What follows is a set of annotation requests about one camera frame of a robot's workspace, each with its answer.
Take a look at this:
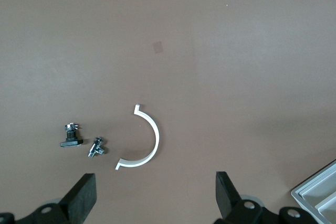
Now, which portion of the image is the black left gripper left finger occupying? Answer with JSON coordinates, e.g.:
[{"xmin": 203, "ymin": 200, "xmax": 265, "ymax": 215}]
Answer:
[{"xmin": 0, "ymin": 173, "xmax": 97, "ymax": 224}]

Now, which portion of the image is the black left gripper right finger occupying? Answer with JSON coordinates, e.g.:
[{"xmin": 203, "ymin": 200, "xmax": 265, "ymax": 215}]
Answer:
[{"xmin": 214, "ymin": 171, "xmax": 318, "ymax": 224}]

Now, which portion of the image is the chrome valve fitting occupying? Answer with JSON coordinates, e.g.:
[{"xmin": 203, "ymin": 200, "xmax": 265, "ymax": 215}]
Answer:
[{"xmin": 88, "ymin": 136, "xmax": 106, "ymax": 158}]

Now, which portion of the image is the white half-ring clamp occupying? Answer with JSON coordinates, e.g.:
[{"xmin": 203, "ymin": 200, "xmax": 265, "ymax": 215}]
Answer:
[{"xmin": 114, "ymin": 103, "xmax": 160, "ymax": 171}]

